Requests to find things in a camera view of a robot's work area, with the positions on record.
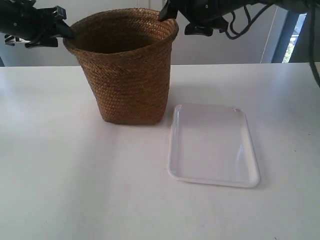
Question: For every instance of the white rectangular plastic tray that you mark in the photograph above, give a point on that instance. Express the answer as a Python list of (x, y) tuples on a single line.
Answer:
[(212, 145)]

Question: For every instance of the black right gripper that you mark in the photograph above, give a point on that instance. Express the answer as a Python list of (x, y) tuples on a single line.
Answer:
[(203, 15)]

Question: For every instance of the brown woven wicker basket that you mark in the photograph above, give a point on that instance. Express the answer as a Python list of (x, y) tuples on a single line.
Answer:
[(125, 55)]

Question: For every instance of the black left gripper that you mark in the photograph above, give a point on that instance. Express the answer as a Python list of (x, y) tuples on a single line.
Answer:
[(20, 22)]

